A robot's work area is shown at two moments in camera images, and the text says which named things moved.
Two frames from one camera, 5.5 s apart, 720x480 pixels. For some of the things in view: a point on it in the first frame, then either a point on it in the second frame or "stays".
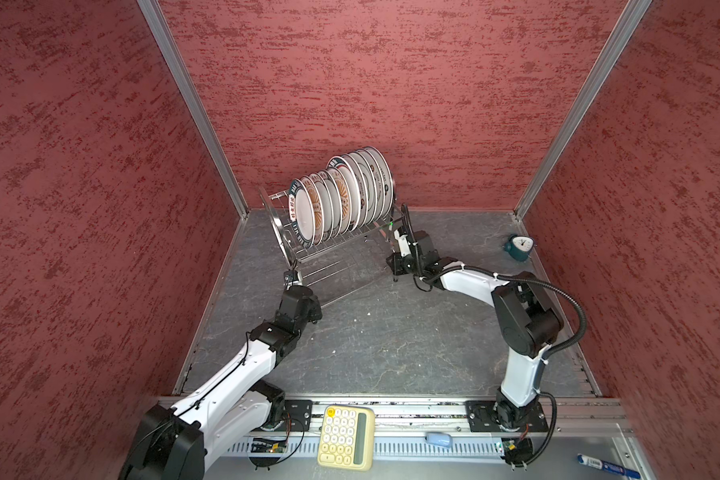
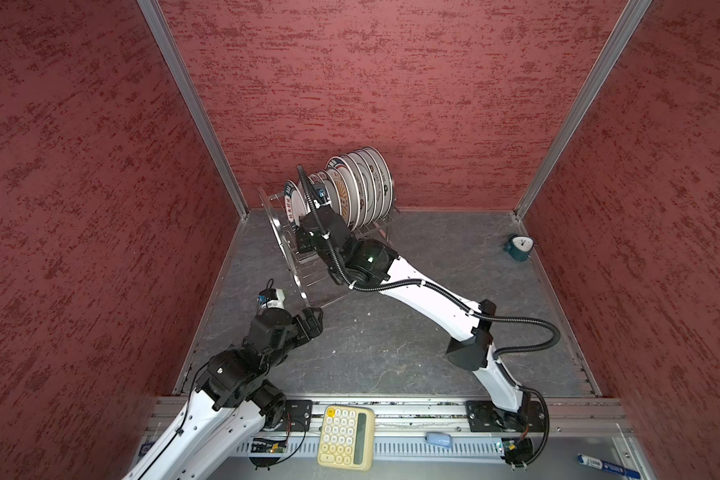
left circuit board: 268,448 stays
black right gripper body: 408,264 -> 310,240
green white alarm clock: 520,247 stays
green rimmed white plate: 301,211 stays
